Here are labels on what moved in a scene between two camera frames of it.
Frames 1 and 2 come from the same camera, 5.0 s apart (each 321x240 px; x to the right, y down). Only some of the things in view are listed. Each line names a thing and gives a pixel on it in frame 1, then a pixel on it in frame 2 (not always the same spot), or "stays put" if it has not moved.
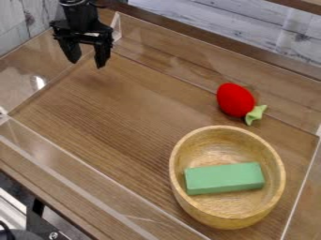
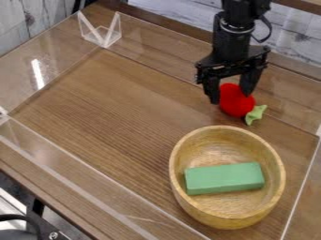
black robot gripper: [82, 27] -> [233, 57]
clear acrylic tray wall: [53, 168] stays put
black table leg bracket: [36, 224] stays put
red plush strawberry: [235, 102] stays put
